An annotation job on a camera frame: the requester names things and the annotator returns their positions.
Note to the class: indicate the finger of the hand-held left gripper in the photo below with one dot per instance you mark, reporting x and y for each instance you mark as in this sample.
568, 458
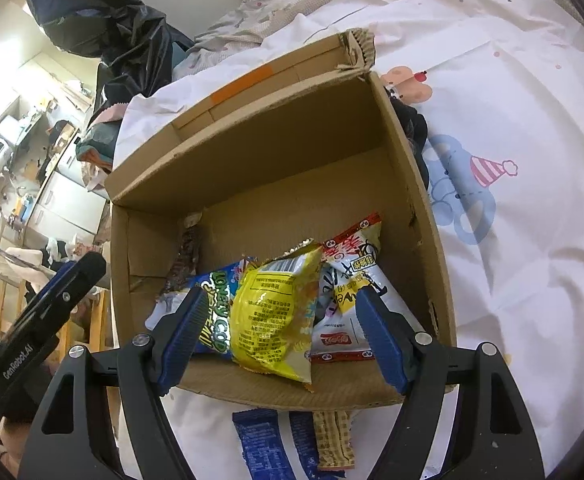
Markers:
71, 290
56, 280

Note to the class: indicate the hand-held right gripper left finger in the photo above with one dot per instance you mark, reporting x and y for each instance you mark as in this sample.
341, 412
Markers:
181, 340

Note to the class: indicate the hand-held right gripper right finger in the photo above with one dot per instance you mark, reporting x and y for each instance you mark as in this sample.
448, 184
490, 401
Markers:
387, 345

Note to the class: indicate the blue and white puffed snack packet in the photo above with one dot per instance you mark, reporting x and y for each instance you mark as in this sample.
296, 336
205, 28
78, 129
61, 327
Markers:
216, 310

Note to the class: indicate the brown and white stick packet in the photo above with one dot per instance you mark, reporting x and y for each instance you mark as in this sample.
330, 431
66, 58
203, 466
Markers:
186, 255

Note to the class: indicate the white red-trimmed snack packet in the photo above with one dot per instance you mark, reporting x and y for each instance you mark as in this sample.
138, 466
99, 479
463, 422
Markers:
342, 265

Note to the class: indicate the yellow snack packet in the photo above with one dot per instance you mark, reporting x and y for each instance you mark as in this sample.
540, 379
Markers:
272, 320

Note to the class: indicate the brown cardboard box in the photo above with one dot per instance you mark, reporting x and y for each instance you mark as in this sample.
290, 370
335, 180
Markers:
282, 200

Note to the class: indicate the white kitchen base cabinet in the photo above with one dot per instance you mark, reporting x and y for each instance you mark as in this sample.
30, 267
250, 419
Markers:
66, 200

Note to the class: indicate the tan wafer bar packet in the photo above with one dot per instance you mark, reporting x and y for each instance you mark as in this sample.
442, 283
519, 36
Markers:
334, 440

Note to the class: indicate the dark blue snack packet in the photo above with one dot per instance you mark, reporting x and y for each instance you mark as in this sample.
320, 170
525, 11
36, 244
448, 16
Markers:
272, 445

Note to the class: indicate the teal and pink bag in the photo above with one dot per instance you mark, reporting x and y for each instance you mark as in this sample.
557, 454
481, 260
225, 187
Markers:
96, 140

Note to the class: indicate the dark cloth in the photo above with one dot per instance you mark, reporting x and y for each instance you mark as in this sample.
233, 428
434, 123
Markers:
414, 125

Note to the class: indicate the black plastic bag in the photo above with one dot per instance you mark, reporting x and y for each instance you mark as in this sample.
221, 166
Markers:
121, 25

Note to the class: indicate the grey floral quilt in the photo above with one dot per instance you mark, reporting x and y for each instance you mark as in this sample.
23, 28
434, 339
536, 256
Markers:
297, 5

